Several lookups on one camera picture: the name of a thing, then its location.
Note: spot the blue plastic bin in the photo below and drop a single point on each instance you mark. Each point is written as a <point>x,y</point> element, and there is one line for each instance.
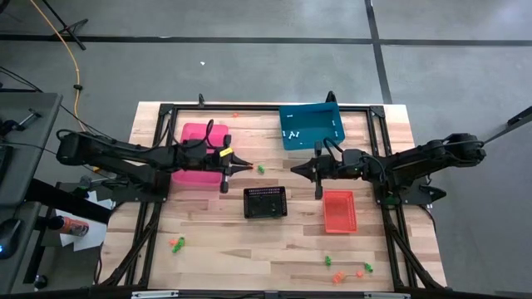
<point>311,120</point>

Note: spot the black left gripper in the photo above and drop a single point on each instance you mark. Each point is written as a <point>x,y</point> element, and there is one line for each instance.
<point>195,155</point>

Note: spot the orange can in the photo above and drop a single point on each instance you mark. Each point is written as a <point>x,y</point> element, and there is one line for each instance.
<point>75,227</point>

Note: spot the orange slotted basket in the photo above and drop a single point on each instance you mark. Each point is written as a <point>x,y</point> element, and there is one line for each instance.
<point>341,212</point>

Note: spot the black frame foot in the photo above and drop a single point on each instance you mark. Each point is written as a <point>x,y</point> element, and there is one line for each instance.
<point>201,99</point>
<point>331,98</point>

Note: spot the white paper sheet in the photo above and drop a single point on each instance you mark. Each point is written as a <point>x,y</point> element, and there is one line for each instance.
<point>89,238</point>

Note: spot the silver bracket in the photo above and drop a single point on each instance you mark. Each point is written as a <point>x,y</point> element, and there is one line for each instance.
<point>386,295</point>
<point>154,294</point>

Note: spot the black slotted basket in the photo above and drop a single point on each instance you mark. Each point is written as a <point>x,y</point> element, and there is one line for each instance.
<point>265,203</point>

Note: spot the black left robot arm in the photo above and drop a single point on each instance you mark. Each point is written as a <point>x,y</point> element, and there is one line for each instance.
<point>116,153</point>

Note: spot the yellow tape tag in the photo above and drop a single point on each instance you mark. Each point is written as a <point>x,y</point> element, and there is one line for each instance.
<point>225,152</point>

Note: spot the clamp with green knob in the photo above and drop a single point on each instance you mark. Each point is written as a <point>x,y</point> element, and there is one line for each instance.
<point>85,182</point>

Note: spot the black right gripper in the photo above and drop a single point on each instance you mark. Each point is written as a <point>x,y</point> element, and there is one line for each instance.
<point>336,166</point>

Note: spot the small black round object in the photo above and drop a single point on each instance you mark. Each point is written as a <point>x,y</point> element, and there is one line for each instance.
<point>40,282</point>

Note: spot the black metal table frame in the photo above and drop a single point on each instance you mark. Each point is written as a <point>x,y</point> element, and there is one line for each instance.
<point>357,108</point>

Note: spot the grey desk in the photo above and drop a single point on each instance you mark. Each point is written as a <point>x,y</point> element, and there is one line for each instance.
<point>33,166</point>

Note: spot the green plastic toy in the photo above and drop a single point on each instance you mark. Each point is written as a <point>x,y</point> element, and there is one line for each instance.
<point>178,246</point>
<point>368,268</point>
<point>328,261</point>
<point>260,169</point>

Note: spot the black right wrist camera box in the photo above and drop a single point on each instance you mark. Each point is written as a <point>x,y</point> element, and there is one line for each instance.
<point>353,157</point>

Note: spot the black beam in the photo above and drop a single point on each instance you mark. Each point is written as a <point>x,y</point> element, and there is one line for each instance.
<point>62,199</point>

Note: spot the black tripod stand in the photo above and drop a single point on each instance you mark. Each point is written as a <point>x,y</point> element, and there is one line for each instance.
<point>65,28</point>

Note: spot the black computer mouse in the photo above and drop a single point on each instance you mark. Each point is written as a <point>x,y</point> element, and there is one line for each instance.
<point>9,238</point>

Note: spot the pink plastic bin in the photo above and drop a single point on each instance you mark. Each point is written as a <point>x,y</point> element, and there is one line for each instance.
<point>195,132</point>

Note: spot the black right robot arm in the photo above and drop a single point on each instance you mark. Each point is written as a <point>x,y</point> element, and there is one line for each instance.
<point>415,164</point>

